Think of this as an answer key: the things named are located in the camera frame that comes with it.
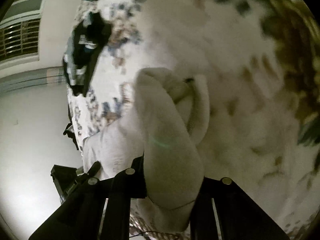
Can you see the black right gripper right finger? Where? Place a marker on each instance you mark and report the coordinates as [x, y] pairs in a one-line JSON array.
[[224, 211]]

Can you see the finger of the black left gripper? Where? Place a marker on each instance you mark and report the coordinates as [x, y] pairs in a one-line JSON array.
[[82, 176]]

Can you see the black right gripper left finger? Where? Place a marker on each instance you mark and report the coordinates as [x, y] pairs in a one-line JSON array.
[[97, 209]]

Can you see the beige long sleeve shirt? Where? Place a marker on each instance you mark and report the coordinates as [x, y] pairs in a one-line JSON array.
[[194, 125]]

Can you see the left teal curtain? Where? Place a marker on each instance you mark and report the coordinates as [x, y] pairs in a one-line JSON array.
[[33, 78]]

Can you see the folded black striped garment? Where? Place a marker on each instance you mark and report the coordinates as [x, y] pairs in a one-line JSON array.
[[82, 51]]

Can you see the window with metal grille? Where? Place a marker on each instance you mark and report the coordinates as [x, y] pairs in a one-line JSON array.
[[20, 39]]

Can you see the floral bed quilt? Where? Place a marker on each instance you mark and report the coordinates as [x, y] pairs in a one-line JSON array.
[[186, 35]]

